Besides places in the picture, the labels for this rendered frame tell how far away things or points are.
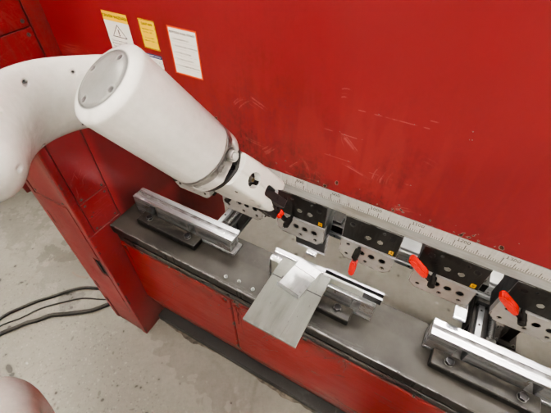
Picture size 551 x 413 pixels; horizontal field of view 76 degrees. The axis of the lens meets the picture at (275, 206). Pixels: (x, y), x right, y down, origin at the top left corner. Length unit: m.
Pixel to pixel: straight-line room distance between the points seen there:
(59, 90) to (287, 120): 0.52
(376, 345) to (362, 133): 0.74
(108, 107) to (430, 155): 0.59
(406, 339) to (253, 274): 0.57
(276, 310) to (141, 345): 1.30
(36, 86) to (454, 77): 0.58
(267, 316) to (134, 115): 0.89
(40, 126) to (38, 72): 0.05
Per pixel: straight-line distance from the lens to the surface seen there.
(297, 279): 1.20
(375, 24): 0.68
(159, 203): 1.53
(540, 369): 1.34
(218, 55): 0.87
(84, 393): 2.32
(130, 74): 0.33
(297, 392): 2.05
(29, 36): 1.28
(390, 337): 1.30
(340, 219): 1.33
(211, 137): 0.39
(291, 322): 1.13
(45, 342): 2.55
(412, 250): 1.37
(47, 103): 0.42
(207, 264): 1.41
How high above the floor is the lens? 2.01
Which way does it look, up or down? 46 degrees down
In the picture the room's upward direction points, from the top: straight up
